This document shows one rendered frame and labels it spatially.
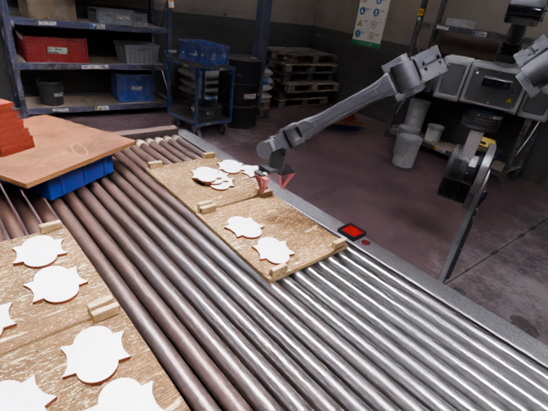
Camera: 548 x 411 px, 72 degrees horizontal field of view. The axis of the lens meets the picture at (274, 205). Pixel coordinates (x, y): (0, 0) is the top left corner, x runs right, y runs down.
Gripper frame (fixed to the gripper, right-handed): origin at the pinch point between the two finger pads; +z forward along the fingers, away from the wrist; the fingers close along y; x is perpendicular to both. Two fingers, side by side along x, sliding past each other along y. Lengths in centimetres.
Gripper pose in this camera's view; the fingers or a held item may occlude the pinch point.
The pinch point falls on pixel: (271, 188)
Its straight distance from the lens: 136.5
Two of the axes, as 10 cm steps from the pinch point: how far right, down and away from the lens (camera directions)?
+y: 7.6, -2.2, 6.1
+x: -6.4, -4.4, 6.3
